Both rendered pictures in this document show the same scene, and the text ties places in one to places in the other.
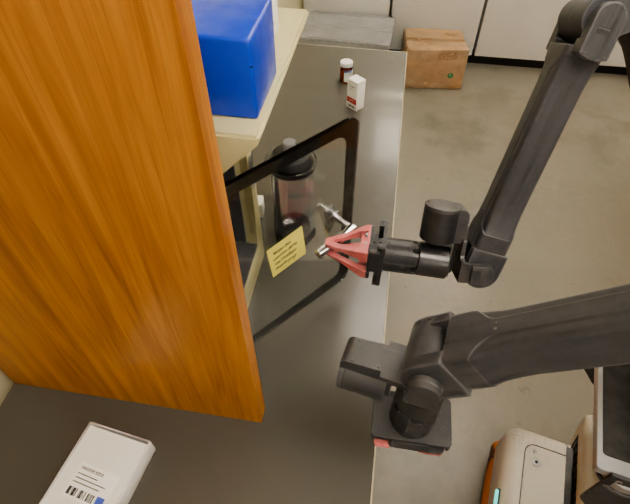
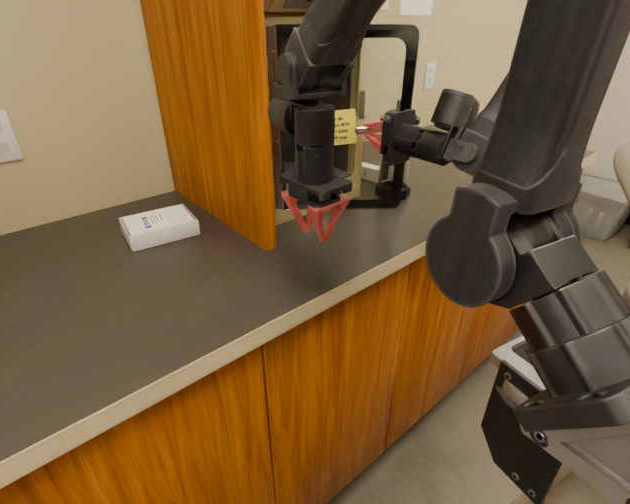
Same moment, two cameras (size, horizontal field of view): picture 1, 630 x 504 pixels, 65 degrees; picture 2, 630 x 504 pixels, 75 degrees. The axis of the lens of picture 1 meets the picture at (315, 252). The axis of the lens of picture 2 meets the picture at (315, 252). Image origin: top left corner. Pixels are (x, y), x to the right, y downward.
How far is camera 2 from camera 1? 0.68 m
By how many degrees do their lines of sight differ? 35
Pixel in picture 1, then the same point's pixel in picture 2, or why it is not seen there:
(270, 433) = (265, 257)
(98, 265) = (206, 42)
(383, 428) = (289, 175)
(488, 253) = (478, 134)
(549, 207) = not seen: outside the picture
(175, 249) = (231, 14)
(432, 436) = (315, 186)
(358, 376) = (278, 101)
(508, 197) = not seen: hidden behind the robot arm
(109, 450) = (176, 214)
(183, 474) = (200, 248)
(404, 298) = not seen: hidden behind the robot
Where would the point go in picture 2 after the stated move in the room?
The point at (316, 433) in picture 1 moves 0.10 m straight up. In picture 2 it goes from (292, 270) to (291, 227)
